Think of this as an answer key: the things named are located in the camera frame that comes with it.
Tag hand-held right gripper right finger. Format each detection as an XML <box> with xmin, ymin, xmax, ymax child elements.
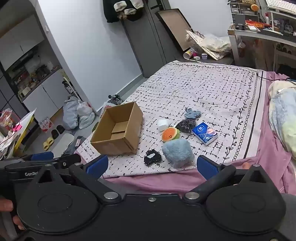
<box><xmin>182</xmin><ymin>155</ymin><xmax>272</xmax><ymax>204</ymax></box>

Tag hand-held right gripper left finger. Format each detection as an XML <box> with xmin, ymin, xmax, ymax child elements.
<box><xmin>35</xmin><ymin>154</ymin><xmax>122</xmax><ymax>205</ymax></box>

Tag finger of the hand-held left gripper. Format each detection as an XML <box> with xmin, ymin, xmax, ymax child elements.
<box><xmin>53</xmin><ymin>153</ymin><xmax>82</xmax><ymax>171</ymax></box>
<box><xmin>23</xmin><ymin>151</ymin><xmax>55</xmax><ymax>163</ymax></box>

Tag blue tissue pack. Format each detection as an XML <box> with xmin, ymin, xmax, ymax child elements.
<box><xmin>192</xmin><ymin>122</ymin><xmax>218</xmax><ymax>146</ymax></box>

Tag light blue fluffy plush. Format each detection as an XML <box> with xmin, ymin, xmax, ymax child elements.
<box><xmin>162</xmin><ymin>138</ymin><xmax>195</xmax><ymax>168</ymax></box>

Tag brown cardboard box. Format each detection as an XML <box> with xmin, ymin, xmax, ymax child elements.
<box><xmin>90</xmin><ymin>101</ymin><xmax>144</xmax><ymax>156</ymax></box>

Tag dark mesh pouch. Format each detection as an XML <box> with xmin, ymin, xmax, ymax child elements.
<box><xmin>175</xmin><ymin>119</ymin><xmax>197</xmax><ymax>134</ymax></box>

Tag orange melon slice toy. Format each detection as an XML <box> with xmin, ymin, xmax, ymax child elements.
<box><xmin>162</xmin><ymin>127</ymin><xmax>181</xmax><ymax>143</ymax></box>

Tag blue denim patch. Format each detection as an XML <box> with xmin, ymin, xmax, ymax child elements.
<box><xmin>184</xmin><ymin>108</ymin><xmax>202</xmax><ymax>120</ymax></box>

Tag black lace scrunchie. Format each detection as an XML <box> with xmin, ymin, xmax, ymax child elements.
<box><xmin>144</xmin><ymin>149</ymin><xmax>162</xmax><ymax>166</ymax></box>

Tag white soft sponge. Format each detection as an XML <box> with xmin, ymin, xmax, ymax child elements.
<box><xmin>158</xmin><ymin>118</ymin><xmax>171</xmax><ymax>131</ymax></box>

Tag person's left hand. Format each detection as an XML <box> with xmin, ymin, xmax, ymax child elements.
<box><xmin>0</xmin><ymin>199</ymin><xmax>25</xmax><ymax>230</ymax></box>

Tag yellow slippers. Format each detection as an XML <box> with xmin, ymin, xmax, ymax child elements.
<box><xmin>43</xmin><ymin>137</ymin><xmax>55</xmax><ymax>151</ymax></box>

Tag white flat board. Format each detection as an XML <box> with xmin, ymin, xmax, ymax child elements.
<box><xmin>52</xmin><ymin>134</ymin><xmax>75</xmax><ymax>158</ymax></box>

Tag black slippers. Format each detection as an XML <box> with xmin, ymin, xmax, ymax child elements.
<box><xmin>51</xmin><ymin>125</ymin><xmax>65</xmax><ymax>140</ymax></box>

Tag pack of drink bottles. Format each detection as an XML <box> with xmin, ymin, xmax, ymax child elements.
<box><xmin>39</xmin><ymin>117</ymin><xmax>53</xmax><ymax>133</ymax></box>

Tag grey plastic bag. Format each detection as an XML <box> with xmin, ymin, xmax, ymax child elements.
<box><xmin>63</xmin><ymin>96</ymin><xmax>80</xmax><ymax>130</ymax></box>

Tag white plastic bag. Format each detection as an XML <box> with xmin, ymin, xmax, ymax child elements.
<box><xmin>202</xmin><ymin>34</ymin><xmax>232</xmax><ymax>52</ymax></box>
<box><xmin>76</xmin><ymin>100</ymin><xmax>96</xmax><ymax>130</ymax></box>

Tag red white box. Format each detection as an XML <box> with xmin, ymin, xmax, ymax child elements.
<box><xmin>99</xmin><ymin>102</ymin><xmax>116</xmax><ymax>119</ymax></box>

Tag white black printed blanket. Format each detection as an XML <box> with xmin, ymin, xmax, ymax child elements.
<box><xmin>74</xmin><ymin>60</ymin><xmax>269</xmax><ymax>179</ymax></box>

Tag paper cup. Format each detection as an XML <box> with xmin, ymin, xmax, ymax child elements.
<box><xmin>183</xmin><ymin>48</ymin><xmax>197</xmax><ymax>60</ymax></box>

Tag patterned tote bag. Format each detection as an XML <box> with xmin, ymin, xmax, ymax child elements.
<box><xmin>186</xmin><ymin>30</ymin><xmax>232</xmax><ymax>61</ymax></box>

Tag grey door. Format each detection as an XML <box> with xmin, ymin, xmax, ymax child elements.
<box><xmin>121</xmin><ymin>0</ymin><xmax>178</xmax><ymax>78</ymax></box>

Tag white desk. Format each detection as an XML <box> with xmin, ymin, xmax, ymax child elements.
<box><xmin>228</xmin><ymin>22</ymin><xmax>296</xmax><ymax>70</ymax></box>

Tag black framed board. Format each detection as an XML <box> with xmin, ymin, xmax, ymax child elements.
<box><xmin>155</xmin><ymin>8</ymin><xmax>195</xmax><ymax>52</ymax></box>

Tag dark hanging jacket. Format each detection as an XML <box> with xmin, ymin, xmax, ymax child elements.
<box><xmin>103</xmin><ymin>0</ymin><xmax>145</xmax><ymax>24</ymax></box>

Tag grey desk organizer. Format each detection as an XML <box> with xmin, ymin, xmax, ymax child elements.
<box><xmin>229</xmin><ymin>0</ymin><xmax>263</xmax><ymax>26</ymax></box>

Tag beige hanging cloth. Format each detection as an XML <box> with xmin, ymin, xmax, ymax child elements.
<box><xmin>114</xmin><ymin>0</ymin><xmax>144</xmax><ymax>20</ymax></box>

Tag white desk shelf riser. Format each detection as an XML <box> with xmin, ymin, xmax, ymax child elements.
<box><xmin>269</xmin><ymin>10</ymin><xmax>296</xmax><ymax>33</ymax></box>

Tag white keyboard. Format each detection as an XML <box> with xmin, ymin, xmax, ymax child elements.
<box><xmin>265</xmin><ymin>0</ymin><xmax>296</xmax><ymax>12</ymax></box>

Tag white wall cabinets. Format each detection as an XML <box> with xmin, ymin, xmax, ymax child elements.
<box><xmin>0</xmin><ymin>14</ymin><xmax>80</xmax><ymax>120</ymax></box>

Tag black cable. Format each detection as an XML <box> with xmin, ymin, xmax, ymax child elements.
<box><xmin>255</xmin><ymin>71</ymin><xmax>296</xmax><ymax>82</ymax></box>

